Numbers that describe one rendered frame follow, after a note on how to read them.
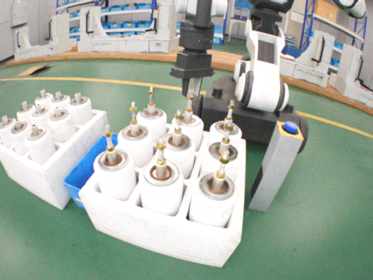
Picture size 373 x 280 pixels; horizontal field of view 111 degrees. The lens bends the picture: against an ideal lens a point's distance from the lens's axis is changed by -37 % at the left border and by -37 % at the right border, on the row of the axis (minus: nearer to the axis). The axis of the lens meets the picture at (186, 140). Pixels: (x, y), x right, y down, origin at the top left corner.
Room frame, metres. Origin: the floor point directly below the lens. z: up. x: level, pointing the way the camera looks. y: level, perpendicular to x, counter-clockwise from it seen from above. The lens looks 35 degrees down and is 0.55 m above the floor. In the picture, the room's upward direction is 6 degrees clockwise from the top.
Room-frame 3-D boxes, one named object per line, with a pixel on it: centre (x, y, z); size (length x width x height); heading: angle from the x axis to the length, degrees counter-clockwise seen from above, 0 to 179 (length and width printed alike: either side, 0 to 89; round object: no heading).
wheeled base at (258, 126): (1.07, -0.33, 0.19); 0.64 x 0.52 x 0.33; 171
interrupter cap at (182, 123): (0.53, 0.00, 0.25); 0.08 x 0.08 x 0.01
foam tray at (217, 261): (0.41, 0.02, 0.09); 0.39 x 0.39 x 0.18; 79
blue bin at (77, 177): (0.46, 0.29, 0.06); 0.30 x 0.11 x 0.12; 171
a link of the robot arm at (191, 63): (0.53, 0.00, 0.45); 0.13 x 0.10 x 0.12; 124
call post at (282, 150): (0.43, -0.28, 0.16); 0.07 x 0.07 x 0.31; 79
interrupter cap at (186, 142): (0.41, 0.02, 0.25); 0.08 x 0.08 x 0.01
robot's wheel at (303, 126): (0.79, -0.55, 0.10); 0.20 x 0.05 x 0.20; 171
